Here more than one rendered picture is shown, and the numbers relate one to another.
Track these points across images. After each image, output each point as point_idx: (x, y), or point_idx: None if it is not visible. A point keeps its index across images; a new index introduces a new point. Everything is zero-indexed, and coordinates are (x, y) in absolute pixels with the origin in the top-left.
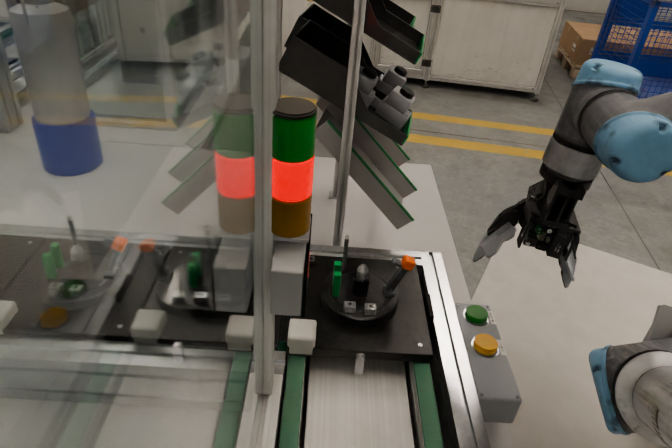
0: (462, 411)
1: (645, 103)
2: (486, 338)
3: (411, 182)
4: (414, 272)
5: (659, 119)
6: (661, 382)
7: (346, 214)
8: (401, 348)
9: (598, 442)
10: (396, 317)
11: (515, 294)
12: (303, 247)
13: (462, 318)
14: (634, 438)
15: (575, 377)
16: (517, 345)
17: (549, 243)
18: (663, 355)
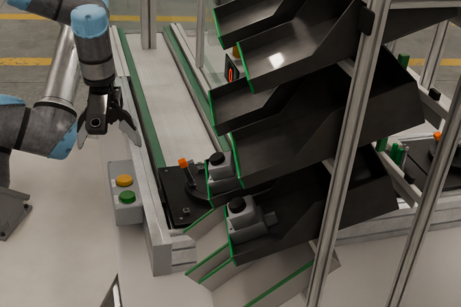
0: (141, 152)
1: None
2: (123, 179)
3: (193, 268)
4: (175, 215)
5: None
6: (71, 81)
7: None
8: (177, 167)
9: (53, 197)
10: (183, 182)
11: (72, 289)
12: (232, 59)
13: (137, 194)
14: (27, 202)
15: (49, 228)
16: (86, 242)
17: None
18: (55, 101)
